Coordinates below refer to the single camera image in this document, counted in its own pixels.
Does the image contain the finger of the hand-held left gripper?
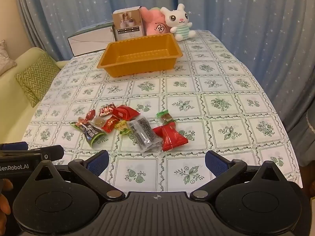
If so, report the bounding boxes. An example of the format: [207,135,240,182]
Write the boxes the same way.
[29,145,65,161]
[0,142,29,151]

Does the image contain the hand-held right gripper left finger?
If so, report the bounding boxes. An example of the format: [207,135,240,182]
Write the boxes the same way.
[31,150,126,202]

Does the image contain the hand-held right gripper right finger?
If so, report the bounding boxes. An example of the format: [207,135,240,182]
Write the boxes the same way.
[189,150,284,202]

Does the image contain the dark snack packet green edges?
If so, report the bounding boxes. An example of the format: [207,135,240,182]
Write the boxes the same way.
[70,118,107,148]

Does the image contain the yellow green candy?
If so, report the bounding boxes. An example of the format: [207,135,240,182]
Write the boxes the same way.
[115,120,131,136]

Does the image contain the red snack packet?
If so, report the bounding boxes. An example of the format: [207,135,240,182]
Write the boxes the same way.
[111,105,140,121]
[153,122,189,152]

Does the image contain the clear black sesame snack packet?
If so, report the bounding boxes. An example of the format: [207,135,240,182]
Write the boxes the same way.
[126,116,163,152]

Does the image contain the green-ended brown candy packet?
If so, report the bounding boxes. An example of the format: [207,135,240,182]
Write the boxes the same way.
[157,110,177,126]

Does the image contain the orange plastic tray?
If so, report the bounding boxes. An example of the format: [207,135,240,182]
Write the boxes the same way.
[98,33,184,77]

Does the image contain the person's left hand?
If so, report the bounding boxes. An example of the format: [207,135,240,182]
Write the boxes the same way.
[0,179,13,227]

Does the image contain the small red gold-print packet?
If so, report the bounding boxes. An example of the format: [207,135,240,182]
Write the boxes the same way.
[101,116,120,134]

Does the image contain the round brown clear-wrapped candy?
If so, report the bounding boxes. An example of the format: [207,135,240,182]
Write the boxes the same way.
[92,117,107,128]

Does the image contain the red twist-wrapped candy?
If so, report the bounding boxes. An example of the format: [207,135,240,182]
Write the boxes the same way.
[84,109,97,126]

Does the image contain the light green sofa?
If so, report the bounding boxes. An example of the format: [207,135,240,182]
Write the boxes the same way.
[0,47,67,144]

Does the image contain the red foil candy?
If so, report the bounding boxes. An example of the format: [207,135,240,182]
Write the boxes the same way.
[99,103,116,117]

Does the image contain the floral checked tablecloth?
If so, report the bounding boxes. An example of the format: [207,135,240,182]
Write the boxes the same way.
[21,29,302,195]

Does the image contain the green zigzag pillow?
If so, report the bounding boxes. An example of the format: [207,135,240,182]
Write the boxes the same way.
[15,53,61,108]

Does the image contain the beige patterned pillow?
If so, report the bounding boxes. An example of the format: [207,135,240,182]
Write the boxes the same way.
[0,40,17,76]

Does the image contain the white flat cardboard box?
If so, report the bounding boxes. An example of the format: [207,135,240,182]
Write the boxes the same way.
[68,21,116,56]

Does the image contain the brown printed product box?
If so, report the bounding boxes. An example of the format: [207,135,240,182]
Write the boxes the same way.
[113,6,144,41]

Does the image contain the blue starry curtain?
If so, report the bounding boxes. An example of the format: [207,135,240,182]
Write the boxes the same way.
[176,0,315,140]
[15,0,178,62]

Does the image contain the pink star plush toy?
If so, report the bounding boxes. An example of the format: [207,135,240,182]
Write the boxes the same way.
[141,7,171,36]

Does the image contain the white rabbit plush toy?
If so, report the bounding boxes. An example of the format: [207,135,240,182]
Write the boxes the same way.
[160,4,194,41]

